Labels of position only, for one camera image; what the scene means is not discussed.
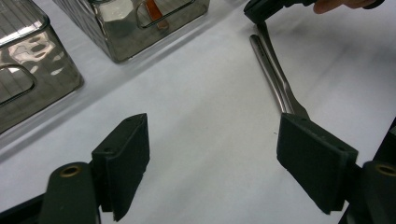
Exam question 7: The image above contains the steel fork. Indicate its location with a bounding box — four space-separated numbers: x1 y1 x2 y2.
248 33 295 116

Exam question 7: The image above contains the steel table knife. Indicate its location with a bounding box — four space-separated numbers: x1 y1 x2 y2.
255 21 311 121

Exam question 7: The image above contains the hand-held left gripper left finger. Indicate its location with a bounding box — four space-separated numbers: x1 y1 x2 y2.
91 112 151 223

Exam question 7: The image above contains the smoky clear plastic bin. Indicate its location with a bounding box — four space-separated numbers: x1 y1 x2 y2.
50 0 211 63
0 0 85 135

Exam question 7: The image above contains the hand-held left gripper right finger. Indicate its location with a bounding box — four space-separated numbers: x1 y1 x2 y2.
276 112 360 217

